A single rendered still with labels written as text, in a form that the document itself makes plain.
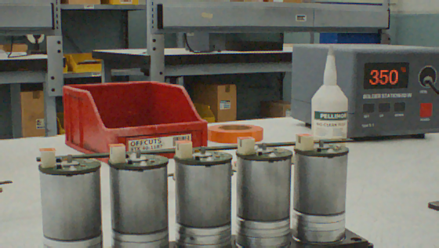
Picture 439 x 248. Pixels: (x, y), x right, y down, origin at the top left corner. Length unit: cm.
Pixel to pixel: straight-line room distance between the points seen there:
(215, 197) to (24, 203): 21
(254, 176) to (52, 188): 8
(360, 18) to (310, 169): 311
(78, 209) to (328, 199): 11
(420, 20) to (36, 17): 441
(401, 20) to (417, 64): 583
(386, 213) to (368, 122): 26
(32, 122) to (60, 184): 412
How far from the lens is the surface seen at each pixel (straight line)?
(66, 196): 26
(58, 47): 264
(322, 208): 29
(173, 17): 280
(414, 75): 70
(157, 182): 26
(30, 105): 436
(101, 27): 493
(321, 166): 29
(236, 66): 303
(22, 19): 258
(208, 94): 501
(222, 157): 28
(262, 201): 28
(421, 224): 41
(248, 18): 298
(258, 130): 67
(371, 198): 47
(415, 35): 641
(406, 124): 71
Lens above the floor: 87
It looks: 11 degrees down
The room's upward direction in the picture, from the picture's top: straight up
